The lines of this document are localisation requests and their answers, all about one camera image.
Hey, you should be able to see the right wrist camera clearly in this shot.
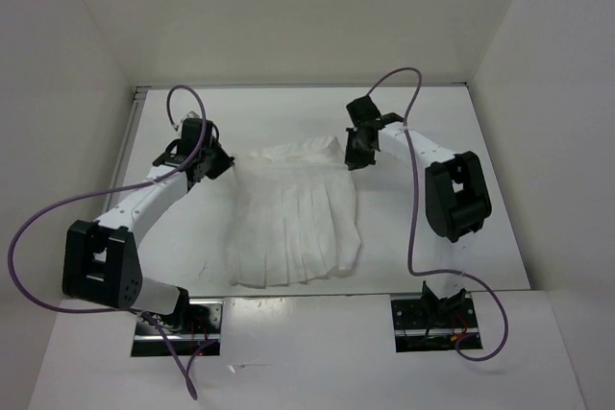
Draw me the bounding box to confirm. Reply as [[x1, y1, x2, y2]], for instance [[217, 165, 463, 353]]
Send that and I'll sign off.
[[346, 96, 403, 130]]

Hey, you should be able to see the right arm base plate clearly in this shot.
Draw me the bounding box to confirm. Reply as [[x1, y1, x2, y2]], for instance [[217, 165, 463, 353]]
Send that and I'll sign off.
[[390, 298, 482, 353]]

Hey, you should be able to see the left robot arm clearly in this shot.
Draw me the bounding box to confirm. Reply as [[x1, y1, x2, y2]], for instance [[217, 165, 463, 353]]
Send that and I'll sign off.
[[61, 140, 234, 333]]

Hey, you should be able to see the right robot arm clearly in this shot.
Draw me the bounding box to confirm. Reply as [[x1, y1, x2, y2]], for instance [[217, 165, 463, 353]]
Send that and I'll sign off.
[[345, 122, 492, 326]]

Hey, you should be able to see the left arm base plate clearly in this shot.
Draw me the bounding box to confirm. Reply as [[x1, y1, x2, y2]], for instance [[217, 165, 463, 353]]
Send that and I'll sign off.
[[131, 298, 224, 357]]

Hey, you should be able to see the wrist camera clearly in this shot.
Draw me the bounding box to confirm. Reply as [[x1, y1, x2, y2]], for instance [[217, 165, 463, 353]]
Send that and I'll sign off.
[[153, 111, 218, 171], [346, 96, 403, 130]]

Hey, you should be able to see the aluminium table frame rail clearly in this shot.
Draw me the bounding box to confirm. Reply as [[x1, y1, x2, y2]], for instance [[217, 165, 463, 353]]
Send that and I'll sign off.
[[76, 84, 153, 298]]

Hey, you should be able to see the white pleated skirt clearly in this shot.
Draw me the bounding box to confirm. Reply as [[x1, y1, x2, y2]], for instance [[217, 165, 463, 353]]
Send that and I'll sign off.
[[225, 136, 361, 289]]

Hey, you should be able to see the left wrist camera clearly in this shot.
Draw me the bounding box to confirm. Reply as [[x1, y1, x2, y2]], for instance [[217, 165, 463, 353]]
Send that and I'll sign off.
[[153, 111, 218, 171]]

